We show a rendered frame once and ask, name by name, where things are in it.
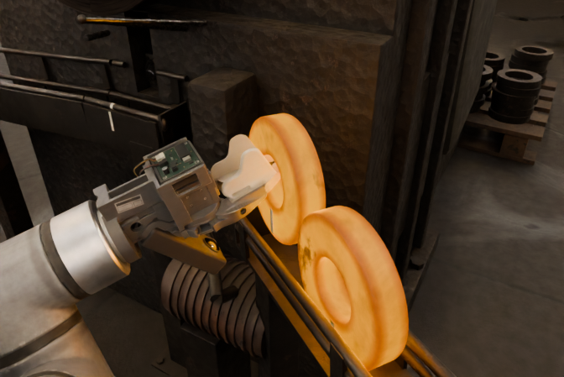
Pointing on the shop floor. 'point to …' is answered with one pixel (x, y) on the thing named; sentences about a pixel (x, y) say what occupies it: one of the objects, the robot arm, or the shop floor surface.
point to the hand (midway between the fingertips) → (282, 165)
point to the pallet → (512, 103)
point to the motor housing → (215, 319)
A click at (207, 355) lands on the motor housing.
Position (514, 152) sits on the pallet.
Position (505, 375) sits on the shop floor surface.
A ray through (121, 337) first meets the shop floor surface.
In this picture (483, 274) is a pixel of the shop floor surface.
